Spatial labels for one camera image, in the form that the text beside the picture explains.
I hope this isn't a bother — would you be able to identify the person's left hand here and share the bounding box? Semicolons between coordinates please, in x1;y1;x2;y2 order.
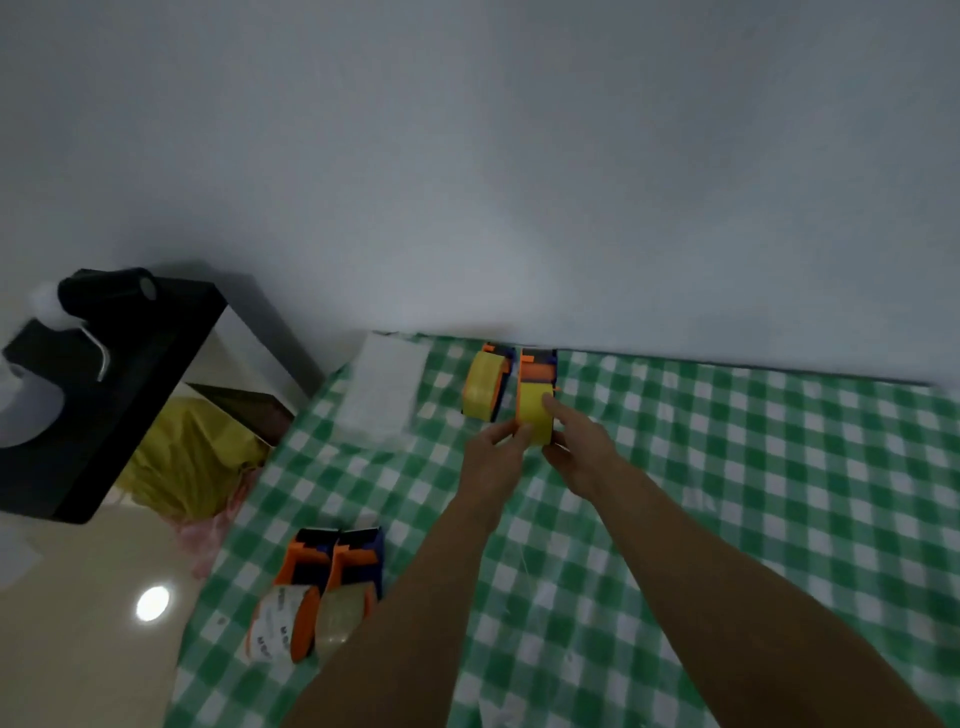
458;419;535;526

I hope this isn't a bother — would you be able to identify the person's right hand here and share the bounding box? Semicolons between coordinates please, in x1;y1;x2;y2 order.
541;393;628;502

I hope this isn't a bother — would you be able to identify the short yellow tape roll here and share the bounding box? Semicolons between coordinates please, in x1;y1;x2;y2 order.
517;380;556;449

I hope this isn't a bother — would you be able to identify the brown tape roll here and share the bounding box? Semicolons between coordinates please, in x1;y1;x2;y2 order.
314;581;379;669

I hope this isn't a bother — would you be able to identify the person's right forearm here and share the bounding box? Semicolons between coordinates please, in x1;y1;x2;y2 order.
592;464;946;728

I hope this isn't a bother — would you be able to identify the person's left forearm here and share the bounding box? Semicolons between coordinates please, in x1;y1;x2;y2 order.
284;494;519;728

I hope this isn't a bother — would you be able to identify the white foam pad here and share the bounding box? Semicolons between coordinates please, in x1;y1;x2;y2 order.
333;333;435;451

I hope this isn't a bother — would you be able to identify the green checkered tablecloth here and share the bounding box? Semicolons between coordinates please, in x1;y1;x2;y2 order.
164;333;960;728

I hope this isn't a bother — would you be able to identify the pink plastic bag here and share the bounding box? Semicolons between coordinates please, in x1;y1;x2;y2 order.
176;468;260;579

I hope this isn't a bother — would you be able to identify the yellow plastic bag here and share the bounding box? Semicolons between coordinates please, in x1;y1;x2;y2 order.
116;397;271;523

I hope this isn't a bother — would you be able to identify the white cabinet with black top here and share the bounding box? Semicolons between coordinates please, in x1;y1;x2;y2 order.
0;269;328;526

